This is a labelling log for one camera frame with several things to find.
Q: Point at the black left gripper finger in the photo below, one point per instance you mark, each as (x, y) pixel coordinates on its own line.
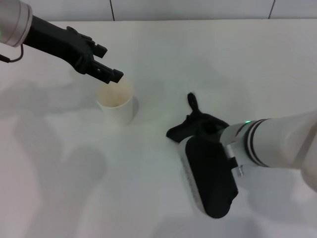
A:
(107, 74)
(99, 50)

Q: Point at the dark blue rag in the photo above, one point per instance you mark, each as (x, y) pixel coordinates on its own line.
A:
(185, 130)

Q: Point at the white paper cup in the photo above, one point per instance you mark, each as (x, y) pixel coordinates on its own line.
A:
(116, 105)

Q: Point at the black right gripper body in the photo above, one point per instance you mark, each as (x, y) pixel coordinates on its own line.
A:
(210, 129)

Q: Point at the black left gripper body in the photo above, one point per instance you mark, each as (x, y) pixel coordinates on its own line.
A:
(57, 45)

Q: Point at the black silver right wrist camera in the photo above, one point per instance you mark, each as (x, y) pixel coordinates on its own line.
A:
(210, 176)

